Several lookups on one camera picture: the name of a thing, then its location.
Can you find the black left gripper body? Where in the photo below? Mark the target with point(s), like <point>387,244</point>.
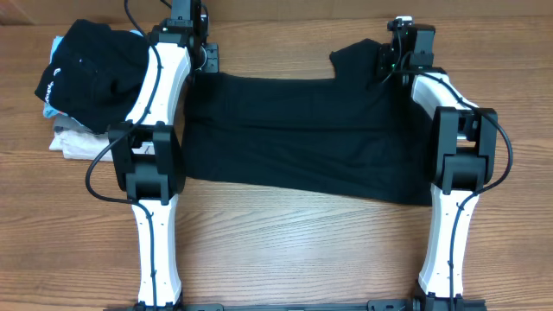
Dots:
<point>211,60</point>

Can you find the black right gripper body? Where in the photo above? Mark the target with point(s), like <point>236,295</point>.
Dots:
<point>386,59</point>

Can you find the dark navy t-shirt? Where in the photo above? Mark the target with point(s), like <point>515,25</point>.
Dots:
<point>355,134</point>

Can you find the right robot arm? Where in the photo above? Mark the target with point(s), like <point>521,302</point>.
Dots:
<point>462,144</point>

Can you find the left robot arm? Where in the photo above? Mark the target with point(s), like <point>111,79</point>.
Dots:
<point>146,152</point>

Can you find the black folded garment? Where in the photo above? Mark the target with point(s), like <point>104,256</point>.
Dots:
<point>93,73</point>

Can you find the cream folded garment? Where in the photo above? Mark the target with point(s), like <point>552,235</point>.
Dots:
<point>78,145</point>

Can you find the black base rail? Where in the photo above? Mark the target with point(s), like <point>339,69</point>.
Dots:
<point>372,305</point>

